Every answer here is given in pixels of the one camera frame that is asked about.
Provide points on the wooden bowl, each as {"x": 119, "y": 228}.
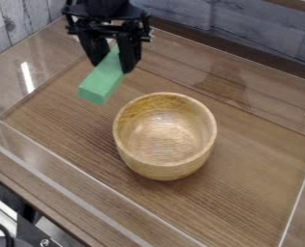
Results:
{"x": 165, "y": 133}

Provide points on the black metal table bracket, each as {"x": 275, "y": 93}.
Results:
{"x": 28, "y": 230}

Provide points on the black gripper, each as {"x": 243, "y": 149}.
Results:
{"x": 132, "y": 29}

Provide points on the green rectangular block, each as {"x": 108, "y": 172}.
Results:
{"x": 101, "y": 83}

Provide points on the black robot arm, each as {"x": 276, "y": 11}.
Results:
{"x": 104, "y": 5}

